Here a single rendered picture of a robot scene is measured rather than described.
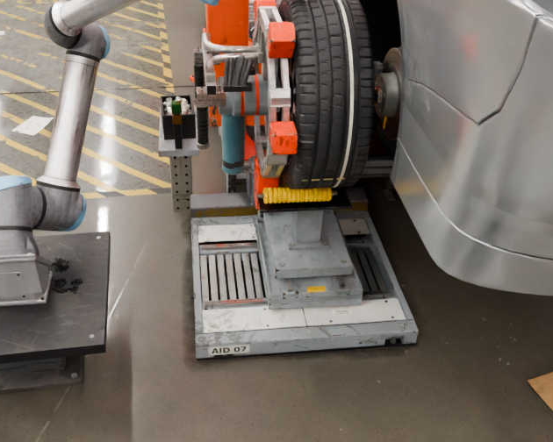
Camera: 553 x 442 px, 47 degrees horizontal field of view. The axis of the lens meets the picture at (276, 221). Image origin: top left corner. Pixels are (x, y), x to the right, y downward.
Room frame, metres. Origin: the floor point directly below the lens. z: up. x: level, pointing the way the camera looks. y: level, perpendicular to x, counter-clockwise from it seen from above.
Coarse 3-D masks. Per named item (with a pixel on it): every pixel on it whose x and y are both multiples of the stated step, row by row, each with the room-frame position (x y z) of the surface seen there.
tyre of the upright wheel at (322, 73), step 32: (288, 0) 2.09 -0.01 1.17; (320, 0) 2.07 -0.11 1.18; (352, 0) 2.09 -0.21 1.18; (320, 32) 1.91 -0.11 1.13; (352, 32) 1.92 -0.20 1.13; (320, 64) 1.83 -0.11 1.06; (320, 96) 1.78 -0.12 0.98; (320, 128) 1.76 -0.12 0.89; (352, 128) 1.78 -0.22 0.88; (320, 160) 1.77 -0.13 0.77; (352, 160) 1.80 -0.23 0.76
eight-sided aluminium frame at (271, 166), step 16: (256, 16) 2.21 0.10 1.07; (272, 16) 2.13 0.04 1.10; (256, 32) 2.22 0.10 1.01; (256, 64) 2.29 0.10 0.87; (272, 64) 1.87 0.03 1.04; (272, 80) 1.84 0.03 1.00; (288, 80) 1.84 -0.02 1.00; (272, 96) 1.80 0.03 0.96; (288, 96) 1.80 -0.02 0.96; (272, 112) 1.80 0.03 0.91; (288, 112) 1.80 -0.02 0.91; (256, 128) 2.19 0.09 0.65; (256, 144) 2.13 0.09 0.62; (272, 160) 1.80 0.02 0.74; (272, 176) 1.93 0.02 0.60
